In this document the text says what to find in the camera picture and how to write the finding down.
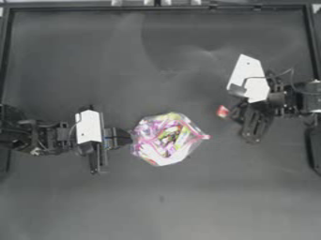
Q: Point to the clear bag with pink zip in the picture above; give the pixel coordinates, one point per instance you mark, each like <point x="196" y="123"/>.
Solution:
<point x="167" y="137"/>

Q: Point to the red candy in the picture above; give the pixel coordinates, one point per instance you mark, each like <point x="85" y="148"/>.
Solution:
<point x="222" y="112"/>

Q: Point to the black table frame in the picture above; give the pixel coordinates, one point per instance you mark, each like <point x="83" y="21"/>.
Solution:
<point x="63" y="7"/>

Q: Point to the grey frame bracket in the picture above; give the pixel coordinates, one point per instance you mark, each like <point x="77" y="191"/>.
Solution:
<point x="115" y="2"/>

